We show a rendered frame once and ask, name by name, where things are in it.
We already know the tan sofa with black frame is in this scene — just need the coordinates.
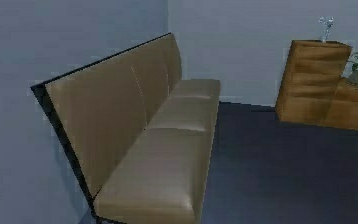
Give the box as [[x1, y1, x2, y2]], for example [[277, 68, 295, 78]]
[[30, 32, 222, 224]]

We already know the clear glass vase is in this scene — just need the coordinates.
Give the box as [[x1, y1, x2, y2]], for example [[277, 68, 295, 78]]
[[318, 15, 335, 44]]

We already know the tall wooden chest of drawers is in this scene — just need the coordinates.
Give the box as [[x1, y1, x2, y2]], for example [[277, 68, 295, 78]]
[[275, 39, 353, 127]]

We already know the low wooden cabinet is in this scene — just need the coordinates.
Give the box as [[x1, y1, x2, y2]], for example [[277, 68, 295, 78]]
[[321, 77, 358, 132]]

